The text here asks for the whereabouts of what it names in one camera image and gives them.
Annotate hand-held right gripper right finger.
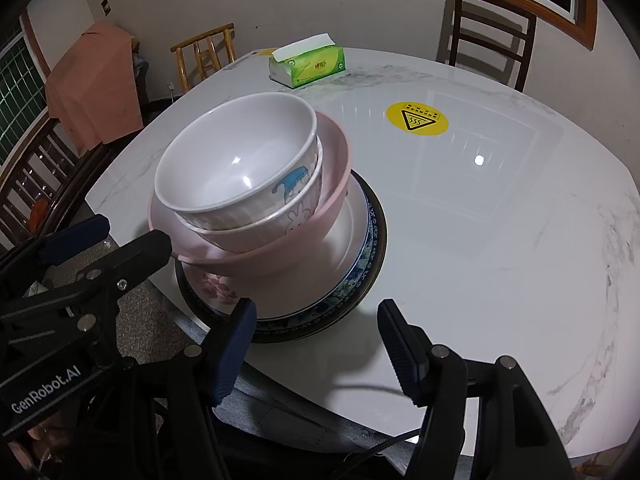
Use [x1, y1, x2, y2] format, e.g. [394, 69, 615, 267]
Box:
[377, 299, 576, 480]

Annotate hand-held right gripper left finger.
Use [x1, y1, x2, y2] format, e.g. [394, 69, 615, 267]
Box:
[95, 298, 257, 480]

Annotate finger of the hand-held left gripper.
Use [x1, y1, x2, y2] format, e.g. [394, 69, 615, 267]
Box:
[0, 214, 111, 286]
[0, 230, 173, 368]

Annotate large blue floral plate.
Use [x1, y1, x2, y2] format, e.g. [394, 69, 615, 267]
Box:
[174, 169, 389, 344]

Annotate white plate pink flowers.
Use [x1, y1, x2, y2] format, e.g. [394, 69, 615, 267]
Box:
[181, 175, 372, 322]

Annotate white ribbed bowl blue print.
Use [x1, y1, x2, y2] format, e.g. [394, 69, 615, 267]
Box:
[153, 92, 320, 231]

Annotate white bowl rabbit print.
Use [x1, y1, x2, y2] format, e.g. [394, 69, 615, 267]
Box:
[175, 135, 325, 253]

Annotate large pink bowl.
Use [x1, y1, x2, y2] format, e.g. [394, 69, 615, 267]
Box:
[148, 110, 354, 279]

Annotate person's left hand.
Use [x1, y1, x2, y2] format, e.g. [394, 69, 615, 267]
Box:
[25, 422, 71, 458]

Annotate orange bag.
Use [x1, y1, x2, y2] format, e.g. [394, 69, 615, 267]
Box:
[29, 199, 50, 235]

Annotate dark wooden armchair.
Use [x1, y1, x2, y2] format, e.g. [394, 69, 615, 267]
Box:
[0, 119, 118, 261]

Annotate green grille window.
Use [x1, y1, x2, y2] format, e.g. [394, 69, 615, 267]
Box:
[0, 12, 52, 166]

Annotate pink cloth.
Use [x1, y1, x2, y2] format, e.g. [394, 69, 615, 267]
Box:
[44, 22, 144, 155]

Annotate dark cloth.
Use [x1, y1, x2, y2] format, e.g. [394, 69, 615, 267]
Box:
[131, 40, 151, 116]

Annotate bamboo chair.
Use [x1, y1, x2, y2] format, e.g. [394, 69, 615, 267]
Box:
[170, 23, 237, 94]

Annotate round yellow warning sticker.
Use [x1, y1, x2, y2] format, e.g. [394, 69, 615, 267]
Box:
[385, 101, 450, 137]

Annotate green tissue box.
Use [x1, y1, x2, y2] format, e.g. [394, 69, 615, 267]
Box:
[268, 33, 347, 90]

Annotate dark wooden chair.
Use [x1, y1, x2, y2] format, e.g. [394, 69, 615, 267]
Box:
[446, 0, 538, 93]

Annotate wooden framed window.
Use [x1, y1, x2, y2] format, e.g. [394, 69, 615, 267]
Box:
[269, 0, 599, 52]

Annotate black cable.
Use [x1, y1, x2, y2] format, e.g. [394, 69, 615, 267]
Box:
[327, 382, 431, 480]

